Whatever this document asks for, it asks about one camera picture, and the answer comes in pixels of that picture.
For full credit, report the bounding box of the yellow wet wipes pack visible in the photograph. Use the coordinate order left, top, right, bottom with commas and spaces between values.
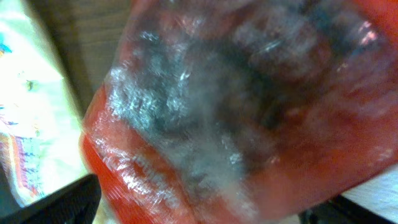
1, 0, 87, 207

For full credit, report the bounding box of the red snack bag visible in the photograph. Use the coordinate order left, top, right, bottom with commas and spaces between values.
81, 1, 397, 223

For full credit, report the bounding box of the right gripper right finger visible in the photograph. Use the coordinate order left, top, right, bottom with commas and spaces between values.
298, 195, 397, 224

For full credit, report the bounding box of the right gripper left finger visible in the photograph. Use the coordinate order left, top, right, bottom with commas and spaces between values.
1, 174, 101, 224

